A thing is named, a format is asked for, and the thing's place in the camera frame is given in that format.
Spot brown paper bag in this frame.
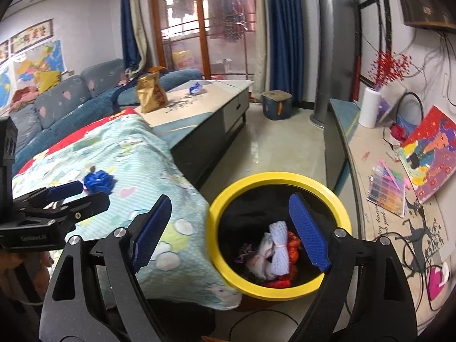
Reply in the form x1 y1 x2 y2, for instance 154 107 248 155
136 72 168 113

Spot pile of pink clothes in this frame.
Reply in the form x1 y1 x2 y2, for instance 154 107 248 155
9 86 39 113

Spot right blue curtain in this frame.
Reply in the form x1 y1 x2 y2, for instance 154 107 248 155
267 0 304 103

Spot blue white wrapper on table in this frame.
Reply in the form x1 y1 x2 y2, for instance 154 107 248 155
189 82 203 96

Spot China map poster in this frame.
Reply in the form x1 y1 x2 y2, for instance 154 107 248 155
12 40 66 84

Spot red blanket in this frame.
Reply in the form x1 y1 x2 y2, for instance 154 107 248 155
13 108 139 175

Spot right hand painted nails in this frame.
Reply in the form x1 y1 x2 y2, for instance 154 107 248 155
201 336 228 342

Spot red plastic bag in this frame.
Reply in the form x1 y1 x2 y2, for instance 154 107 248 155
263 231 301 289

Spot white paper towel roll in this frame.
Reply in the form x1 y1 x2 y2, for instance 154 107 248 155
359 87 381 129

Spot red berry branch decoration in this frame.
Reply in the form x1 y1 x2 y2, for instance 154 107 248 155
368 51 412 91

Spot colourful diamond painting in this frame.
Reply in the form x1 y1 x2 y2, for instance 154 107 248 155
397 106 455 204

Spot lavender foam net sleeve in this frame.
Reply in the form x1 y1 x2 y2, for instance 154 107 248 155
269 221 289 276

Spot TV cabinet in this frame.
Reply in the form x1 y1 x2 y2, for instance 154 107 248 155
324 99 455 333

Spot wooden glass sliding door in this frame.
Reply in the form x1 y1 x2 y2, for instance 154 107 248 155
151 0 257 80

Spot yellow rimmed black trash bin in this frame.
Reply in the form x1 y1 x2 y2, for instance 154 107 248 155
206 171 352 302

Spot blue storage stool box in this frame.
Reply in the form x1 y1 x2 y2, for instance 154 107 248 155
261 89 293 121

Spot bead colour tray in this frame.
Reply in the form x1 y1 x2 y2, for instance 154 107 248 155
366 164 406 218

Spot pink heart object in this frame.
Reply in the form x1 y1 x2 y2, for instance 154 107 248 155
427 262 450 301

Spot blue grey sofa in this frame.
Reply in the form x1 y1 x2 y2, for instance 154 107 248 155
8 58 204 177

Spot Hello Kitty turquoise blanket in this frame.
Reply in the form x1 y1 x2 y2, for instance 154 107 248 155
12 115 242 310

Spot framed embroidery right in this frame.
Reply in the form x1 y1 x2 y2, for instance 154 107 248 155
9 19 53 55

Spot left hand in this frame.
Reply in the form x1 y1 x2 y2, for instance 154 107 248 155
1 249 54 304

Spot framed embroidery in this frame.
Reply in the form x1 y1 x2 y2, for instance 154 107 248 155
0 40 9 64
9 19 53 55

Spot yellow pillow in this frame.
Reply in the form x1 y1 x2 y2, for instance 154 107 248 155
36 70 61 93

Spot blue curtain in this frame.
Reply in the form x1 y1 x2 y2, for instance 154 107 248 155
121 0 141 72
267 0 304 103

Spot world map poster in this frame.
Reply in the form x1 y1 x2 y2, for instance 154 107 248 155
0 66 12 110

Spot coffee table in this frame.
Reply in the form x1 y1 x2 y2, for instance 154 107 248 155
135 80 253 188

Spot tall silver air conditioner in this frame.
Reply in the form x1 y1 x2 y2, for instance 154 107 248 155
311 0 356 128

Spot framed embroidery left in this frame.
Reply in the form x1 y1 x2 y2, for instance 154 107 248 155
0 40 9 64

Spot left blue curtain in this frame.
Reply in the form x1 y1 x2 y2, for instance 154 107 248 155
121 0 141 72

